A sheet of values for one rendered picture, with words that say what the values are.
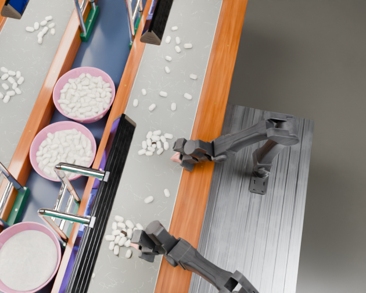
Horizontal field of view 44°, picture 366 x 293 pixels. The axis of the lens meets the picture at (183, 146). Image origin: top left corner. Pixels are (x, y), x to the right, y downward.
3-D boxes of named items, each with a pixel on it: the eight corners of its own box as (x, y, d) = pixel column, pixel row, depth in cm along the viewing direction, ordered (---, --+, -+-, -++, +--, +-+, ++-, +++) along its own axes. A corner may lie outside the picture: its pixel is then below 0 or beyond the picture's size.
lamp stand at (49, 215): (125, 210, 181) (110, 168, 141) (111, 259, 173) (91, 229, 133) (79, 200, 183) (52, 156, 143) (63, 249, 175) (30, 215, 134)
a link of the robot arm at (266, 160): (251, 171, 180) (284, 134, 151) (250, 156, 183) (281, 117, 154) (266, 171, 181) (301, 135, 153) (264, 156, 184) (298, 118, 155)
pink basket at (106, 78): (124, 84, 207) (122, 72, 198) (108, 135, 196) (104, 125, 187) (68, 74, 209) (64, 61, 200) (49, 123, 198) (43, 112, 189)
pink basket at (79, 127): (97, 127, 197) (93, 117, 189) (101, 183, 186) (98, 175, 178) (35, 135, 195) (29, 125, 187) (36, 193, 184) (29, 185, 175)
